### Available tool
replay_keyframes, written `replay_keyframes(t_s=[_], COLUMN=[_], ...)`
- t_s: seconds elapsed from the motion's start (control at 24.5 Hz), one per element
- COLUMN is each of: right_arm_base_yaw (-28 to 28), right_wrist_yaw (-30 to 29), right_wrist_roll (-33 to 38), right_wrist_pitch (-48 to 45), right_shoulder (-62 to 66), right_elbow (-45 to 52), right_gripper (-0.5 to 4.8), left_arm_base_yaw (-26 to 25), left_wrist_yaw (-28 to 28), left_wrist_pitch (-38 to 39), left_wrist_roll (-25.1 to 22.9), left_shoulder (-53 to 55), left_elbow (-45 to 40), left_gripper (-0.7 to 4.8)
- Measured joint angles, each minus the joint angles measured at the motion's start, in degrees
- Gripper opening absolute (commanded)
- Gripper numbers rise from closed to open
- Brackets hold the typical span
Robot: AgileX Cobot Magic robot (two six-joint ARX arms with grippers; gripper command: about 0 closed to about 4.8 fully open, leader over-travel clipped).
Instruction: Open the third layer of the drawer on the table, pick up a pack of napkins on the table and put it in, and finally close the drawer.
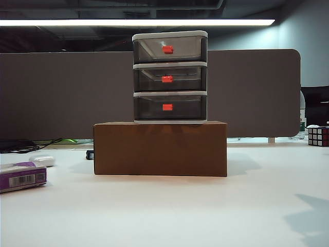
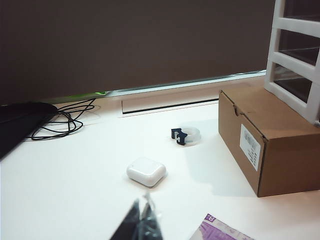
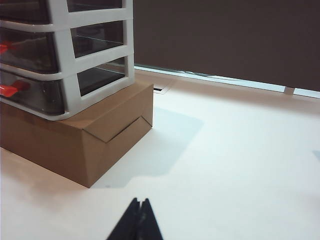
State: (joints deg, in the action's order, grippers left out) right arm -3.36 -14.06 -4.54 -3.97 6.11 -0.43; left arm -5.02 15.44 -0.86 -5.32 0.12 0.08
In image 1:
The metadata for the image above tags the clear plastic bottle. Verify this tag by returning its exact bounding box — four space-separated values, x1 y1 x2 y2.
299 89 308 141

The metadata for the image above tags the purple napkin pack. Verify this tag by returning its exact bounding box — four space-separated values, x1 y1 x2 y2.
0 161 48 193

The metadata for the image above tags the long ceiling light strip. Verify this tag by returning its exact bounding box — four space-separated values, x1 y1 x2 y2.
0 18 276 27

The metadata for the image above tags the grey-brown desk partition panel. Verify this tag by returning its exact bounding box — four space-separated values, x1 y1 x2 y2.
0 48 301 141

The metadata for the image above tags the white plastic drawer cabinet frame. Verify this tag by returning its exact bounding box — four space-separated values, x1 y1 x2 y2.
132 30 208 122

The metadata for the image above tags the brown cardboard box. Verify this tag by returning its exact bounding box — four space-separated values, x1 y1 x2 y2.
93 121 228 178

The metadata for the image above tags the white earbuds case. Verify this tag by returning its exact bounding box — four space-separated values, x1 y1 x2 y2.
28 153 56 167

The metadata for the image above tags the thin black cable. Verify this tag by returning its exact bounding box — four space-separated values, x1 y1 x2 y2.
15 138 64 153

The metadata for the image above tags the Rubik's cube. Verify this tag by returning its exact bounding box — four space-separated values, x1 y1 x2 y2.
307 125 329 148

